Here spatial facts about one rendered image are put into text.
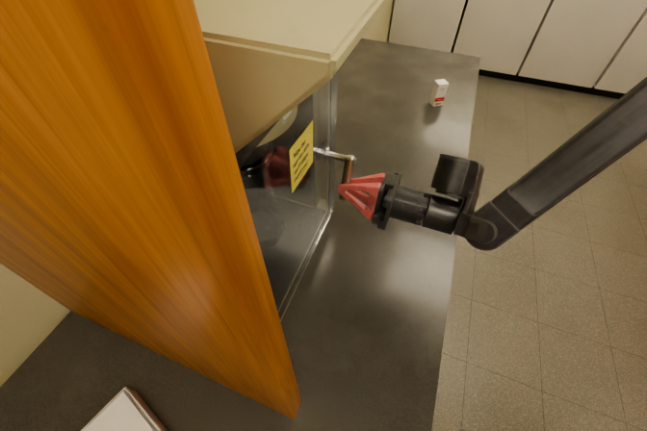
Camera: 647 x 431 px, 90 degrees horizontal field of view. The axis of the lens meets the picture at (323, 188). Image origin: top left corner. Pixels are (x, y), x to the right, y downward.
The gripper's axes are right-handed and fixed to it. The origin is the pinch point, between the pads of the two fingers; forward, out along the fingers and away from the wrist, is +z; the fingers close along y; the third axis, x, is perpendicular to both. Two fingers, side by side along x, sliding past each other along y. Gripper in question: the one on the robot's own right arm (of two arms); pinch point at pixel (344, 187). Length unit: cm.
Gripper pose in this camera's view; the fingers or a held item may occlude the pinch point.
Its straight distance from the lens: 58.5
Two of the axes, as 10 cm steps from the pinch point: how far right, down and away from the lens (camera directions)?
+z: -9.3, -2.7, 2.5
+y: -3.5, 4.4, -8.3
